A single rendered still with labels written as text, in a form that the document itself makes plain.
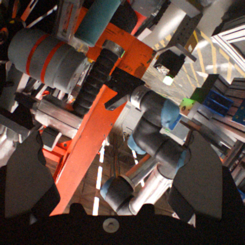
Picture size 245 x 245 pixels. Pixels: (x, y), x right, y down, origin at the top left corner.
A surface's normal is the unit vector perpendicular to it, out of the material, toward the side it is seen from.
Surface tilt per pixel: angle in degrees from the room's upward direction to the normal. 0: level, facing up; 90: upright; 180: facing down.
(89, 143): 90
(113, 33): 90
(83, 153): 90
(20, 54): 79
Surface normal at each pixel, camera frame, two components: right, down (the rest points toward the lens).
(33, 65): -0.04, 0.57
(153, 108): -0.56, -0.04
